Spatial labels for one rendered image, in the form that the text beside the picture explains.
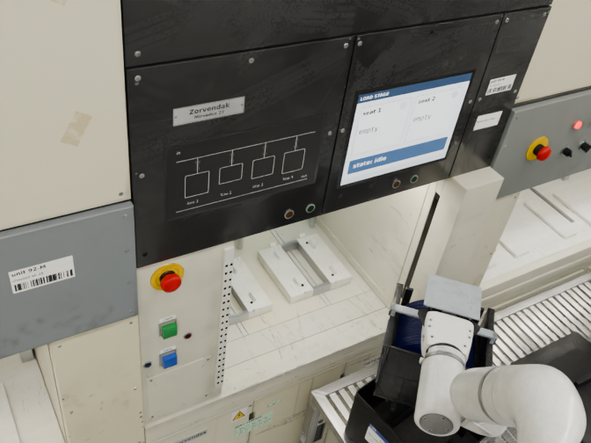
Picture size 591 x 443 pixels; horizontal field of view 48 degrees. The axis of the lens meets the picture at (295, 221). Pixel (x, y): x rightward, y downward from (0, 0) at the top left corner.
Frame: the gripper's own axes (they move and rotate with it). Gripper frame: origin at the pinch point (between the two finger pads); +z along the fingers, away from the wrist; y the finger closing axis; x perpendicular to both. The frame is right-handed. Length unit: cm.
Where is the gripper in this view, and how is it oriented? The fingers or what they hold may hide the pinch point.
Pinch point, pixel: (450, 303)
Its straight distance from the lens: 148.7
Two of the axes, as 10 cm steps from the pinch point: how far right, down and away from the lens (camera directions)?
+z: 2.6, -6.0, 7.6
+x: 1.2, -7.6, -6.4
